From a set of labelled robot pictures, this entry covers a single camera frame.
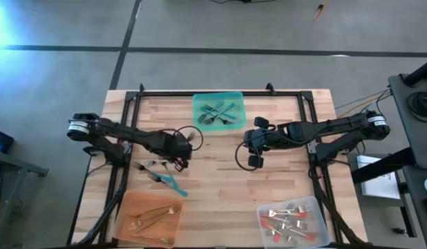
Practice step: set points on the dark grey equipment cart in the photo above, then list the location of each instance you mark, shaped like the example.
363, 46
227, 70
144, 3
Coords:
403, 138

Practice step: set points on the clear plastic bin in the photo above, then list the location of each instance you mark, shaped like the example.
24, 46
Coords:
320, 221

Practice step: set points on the grey metal stand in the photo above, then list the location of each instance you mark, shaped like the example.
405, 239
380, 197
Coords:
16, 162

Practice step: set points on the yellow black floor tool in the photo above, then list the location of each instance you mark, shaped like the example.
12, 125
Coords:
319, 13

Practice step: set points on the black pole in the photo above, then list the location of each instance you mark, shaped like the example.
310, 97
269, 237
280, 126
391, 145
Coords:
420, 72

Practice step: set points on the silver metal bracket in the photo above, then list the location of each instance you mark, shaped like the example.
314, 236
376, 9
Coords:
312, 148

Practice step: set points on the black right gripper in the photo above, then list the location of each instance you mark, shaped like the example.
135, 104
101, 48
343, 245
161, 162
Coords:
268, 138

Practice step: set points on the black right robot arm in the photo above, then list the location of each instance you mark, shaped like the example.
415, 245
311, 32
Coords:
338, 126

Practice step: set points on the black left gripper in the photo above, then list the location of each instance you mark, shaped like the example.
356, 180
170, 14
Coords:
173, 145

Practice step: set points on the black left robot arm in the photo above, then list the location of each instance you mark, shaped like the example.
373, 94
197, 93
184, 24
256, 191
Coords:
130, 133

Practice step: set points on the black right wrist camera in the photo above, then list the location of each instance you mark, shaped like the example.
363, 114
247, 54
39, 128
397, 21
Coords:
261, 122

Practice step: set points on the small black floor object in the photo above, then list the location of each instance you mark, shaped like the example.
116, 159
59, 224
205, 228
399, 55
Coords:
400, 231

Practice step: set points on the white paper box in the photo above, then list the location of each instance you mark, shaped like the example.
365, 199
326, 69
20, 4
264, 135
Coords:
379, 188

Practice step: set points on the dark grey side table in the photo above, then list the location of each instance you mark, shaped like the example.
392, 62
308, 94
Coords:
417, 214

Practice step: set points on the black frame clamp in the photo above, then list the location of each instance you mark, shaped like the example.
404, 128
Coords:
270, 88
141, 87

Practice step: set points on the black stand bar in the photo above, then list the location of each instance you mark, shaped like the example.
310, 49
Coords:
389, 164

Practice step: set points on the teal plastic bin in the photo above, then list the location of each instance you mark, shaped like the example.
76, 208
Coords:
239, 126

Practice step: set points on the orange plastic bin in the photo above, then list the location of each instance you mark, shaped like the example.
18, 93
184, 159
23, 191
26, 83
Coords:
144, 198

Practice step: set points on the black device blue light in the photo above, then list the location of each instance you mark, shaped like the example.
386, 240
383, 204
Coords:
2, 138

